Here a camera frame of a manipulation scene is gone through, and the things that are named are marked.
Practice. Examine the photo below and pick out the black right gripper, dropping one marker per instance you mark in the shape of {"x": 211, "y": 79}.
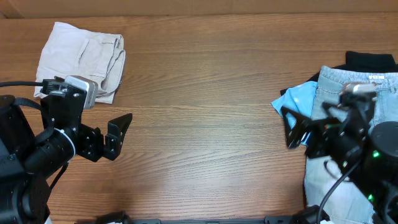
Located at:
{"x": 315, "y": 135}

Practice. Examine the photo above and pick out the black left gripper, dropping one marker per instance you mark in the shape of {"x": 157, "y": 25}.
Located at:
{"x": 92, "y": 143}

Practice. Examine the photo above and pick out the beige cotton shorts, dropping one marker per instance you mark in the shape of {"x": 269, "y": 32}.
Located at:
{"x": 97, "y": 56}

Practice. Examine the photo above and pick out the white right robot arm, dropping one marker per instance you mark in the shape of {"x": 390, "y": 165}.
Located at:
{"x": 365, "y": 155}

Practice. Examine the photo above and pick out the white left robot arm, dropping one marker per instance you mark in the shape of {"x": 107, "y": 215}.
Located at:
{"x": 38, "y": 141}

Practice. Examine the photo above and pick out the light blue t-shirt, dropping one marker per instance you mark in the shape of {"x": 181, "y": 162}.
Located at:
{"x": 299, "y": 98}

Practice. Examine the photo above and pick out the black garment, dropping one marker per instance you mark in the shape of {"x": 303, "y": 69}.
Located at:
{"x": 365, "y": 62}

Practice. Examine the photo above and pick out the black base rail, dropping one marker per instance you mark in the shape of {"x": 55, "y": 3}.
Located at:
{"x": 123, "y": 218}

